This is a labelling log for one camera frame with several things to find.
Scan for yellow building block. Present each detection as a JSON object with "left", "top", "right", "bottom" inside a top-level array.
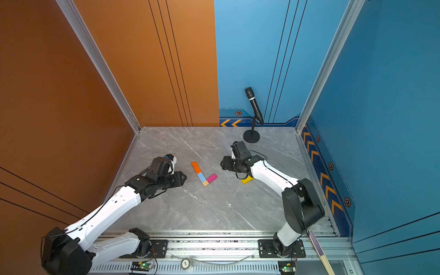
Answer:
[{"left": 241, "top": 176, "right": 254, "bottom": 184}]

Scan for orange building block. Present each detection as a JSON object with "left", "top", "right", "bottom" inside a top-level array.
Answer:
[{"left": 191, "top": 161, "right": 201, "bottom": 174}]

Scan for blue building block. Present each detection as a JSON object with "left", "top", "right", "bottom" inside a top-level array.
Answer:
[{"left": 197, "top": 173, "right": 206, "bottom": 182}]

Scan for pink building block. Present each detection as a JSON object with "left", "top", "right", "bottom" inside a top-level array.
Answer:
[{"left": 207, "top": 174, "right": 218, "bottom": 183}]

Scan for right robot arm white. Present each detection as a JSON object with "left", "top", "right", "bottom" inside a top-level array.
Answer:
[{"left": 221, "top": 142, "right": 325, "bottom": 257}]

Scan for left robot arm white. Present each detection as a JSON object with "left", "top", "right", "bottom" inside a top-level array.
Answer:
[{"left": 41, "top": 154, "right": 186, "bottom": 275}]

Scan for black microphone stand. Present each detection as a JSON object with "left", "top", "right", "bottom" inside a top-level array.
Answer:
[{"left": 243, "top": 117, "right": 260, "bottom": 143}]

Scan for black microphone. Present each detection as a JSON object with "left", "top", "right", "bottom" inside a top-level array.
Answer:
[{"left": 245, "top": 87, "right": 264, "bottom": 125}]

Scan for round silver disc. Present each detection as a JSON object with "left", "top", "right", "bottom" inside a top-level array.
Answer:
[{"left": 181, "top": 258, "right": 192, "bottom": 270}]

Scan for left green circuit board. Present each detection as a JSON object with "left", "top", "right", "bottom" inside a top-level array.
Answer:
[{"left": 129, "top": 261, "right": 156, "bottom": 274}]

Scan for green circuit board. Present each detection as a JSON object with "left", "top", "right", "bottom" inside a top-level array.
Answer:
[
  {"left": 277, "top": 261, "right": 296, "bottom": 275},
  {"left": 129, "top": 261, "right": 156, "bottom": 274}
]

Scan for right green circuit board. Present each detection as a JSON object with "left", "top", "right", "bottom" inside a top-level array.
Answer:
[{"left": 277, "top": 261, "right": 296, "bottom": 275}]

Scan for folded hand fan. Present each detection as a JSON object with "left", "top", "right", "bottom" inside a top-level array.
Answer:
[{"left": 307, "top": 229, "right": 335, "bottom": 275}]

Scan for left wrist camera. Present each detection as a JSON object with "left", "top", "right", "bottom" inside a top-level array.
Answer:
[{"left": 165, "top": 154, "right": 177, "bottom": 166}]

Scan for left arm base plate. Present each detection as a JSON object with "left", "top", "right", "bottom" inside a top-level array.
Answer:
[{"left": 120, "top": 239, "right": 168, "bottom": 259}]

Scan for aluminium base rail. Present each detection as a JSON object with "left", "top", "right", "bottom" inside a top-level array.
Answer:
[{"left": 82, "top": 229, "right": 365, "bottom": 275}]

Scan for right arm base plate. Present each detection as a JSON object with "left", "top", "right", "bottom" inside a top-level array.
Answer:
[{"left": 258, "top": 239, "right": 306, "bottom": 259}]

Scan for aluminium corner post right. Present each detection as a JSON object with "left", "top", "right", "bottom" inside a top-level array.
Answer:
[{"left": 295, "top": 0, "right": 365, "bottom": 134}]

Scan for aluminium corner post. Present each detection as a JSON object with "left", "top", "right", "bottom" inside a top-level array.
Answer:
[
  {"left": 56, "top": 0, "right": 141, "bottom": 135},
  {"left": 295, "top": 0, "right": 365, "bottom": 134}
]

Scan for aluminium corner post left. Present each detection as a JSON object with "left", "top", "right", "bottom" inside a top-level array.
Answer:
[{"left": 56, "top": 0, "right": 141, "bottom": 135}]

